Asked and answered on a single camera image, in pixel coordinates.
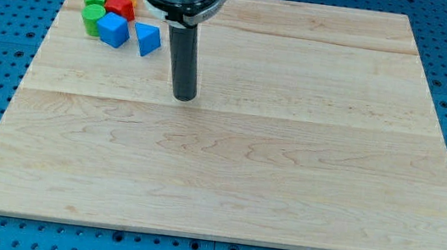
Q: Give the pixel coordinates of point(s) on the blue triangle block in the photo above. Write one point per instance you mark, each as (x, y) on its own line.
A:
(148, 37)

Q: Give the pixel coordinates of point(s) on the blue cube block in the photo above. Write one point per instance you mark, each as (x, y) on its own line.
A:
(113, 29)

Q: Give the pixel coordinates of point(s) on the red pentagon block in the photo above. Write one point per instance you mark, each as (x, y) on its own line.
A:
(124, 8)

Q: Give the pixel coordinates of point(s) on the wooden board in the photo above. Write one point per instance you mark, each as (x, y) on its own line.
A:
(313, 129)

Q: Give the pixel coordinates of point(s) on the green cylinder block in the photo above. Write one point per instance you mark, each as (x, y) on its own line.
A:
(91, 14)

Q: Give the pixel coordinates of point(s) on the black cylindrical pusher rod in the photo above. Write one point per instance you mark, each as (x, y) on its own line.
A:
(183, 54)

